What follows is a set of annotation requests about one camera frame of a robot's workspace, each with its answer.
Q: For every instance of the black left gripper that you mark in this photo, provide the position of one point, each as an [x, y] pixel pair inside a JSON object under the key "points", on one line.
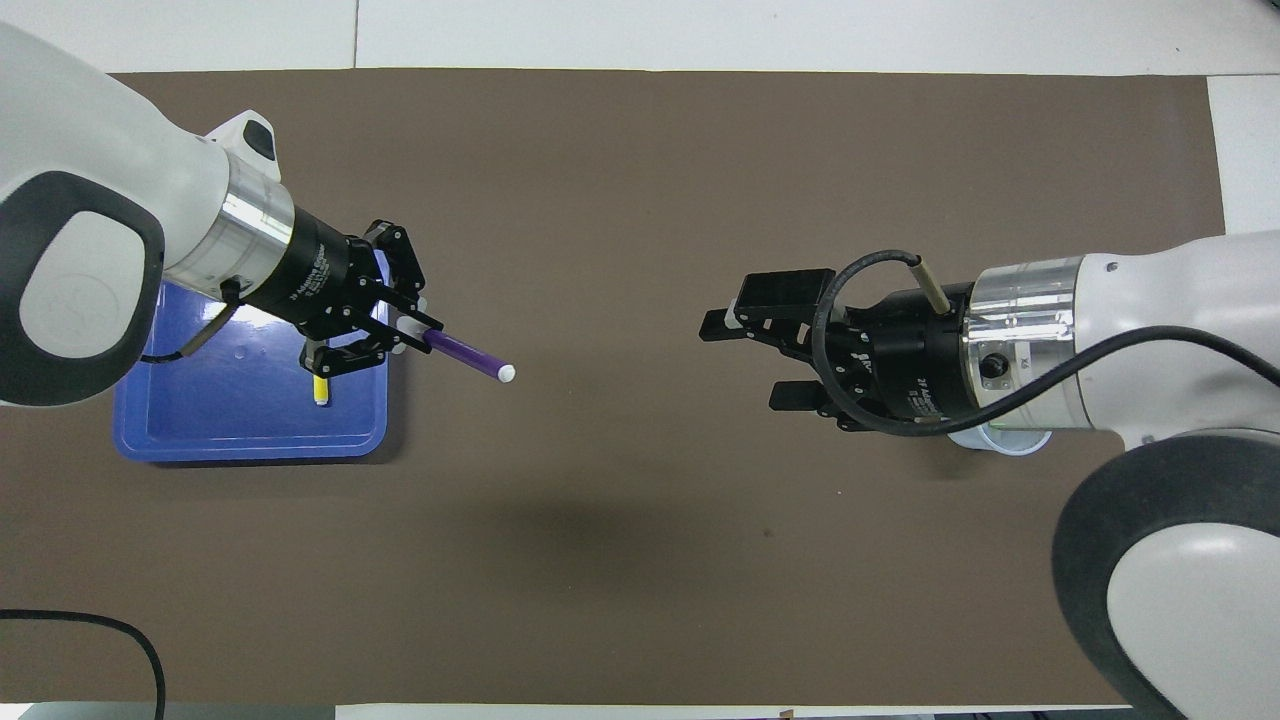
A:
{"points": [[315, 270]]}

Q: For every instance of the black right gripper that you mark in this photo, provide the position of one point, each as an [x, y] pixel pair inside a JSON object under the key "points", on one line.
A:
{"points": [[915, 360]]}

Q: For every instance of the purple marker pen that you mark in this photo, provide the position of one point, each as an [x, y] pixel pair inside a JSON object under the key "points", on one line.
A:
{"points": [[465, 352]]}

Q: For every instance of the yellow marker pen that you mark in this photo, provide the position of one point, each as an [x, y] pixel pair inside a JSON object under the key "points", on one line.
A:
{"points": [[321, 392]]}

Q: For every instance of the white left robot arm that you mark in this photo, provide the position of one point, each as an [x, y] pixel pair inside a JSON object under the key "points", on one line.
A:
{"points": [[80, 120]]}

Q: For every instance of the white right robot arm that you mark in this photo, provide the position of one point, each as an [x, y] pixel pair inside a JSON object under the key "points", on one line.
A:
{"points": [[1200, 300]]}

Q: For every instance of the blue plastic tray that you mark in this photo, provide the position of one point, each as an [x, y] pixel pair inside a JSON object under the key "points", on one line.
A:
{"points": [[250, 420]]}

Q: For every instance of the clear plastic cup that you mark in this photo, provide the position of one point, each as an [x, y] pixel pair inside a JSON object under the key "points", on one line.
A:
{"points": [[1015, 447]]}

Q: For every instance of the brown table mat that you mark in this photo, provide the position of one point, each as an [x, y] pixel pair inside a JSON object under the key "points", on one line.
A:
{"points": [[640, 550]]}

